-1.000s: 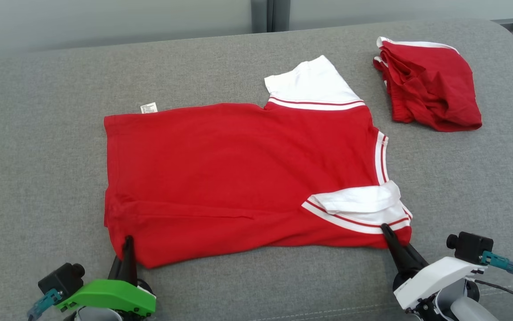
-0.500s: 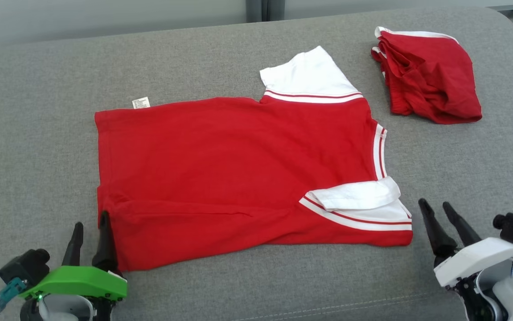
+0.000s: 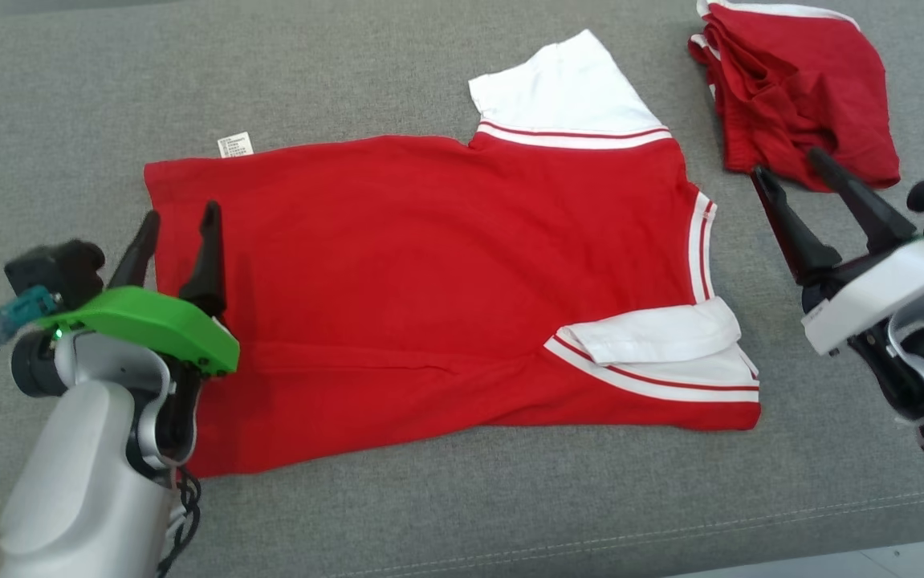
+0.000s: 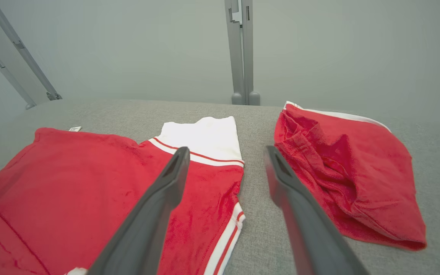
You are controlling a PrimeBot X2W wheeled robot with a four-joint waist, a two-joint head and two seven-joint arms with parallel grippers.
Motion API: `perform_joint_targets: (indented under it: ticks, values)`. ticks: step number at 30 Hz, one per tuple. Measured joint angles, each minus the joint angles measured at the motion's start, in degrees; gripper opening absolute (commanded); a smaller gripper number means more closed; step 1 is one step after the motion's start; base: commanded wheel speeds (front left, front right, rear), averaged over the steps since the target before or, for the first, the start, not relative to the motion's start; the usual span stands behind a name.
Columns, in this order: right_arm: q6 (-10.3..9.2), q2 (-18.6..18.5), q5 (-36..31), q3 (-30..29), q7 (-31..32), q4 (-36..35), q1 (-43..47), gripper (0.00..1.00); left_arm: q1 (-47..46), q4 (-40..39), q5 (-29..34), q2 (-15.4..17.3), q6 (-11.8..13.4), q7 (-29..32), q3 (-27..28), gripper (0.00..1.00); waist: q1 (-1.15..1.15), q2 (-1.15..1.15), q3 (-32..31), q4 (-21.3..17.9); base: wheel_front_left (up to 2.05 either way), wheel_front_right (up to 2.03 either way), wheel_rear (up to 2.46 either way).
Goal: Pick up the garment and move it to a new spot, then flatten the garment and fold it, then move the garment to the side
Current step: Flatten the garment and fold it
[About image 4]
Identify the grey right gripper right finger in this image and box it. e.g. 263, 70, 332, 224
265, 145, 369, 275

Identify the red shorts white trim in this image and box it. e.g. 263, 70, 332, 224
274, 101, 427, 251

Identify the grey double partition post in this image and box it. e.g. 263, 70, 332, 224
0, 0, 63, 110
224, 0, 260, 106

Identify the red Bulls basketball jersey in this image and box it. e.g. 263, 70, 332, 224
0, 116, 246, 275

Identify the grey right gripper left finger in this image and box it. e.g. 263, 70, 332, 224
88, 146, 190, 275

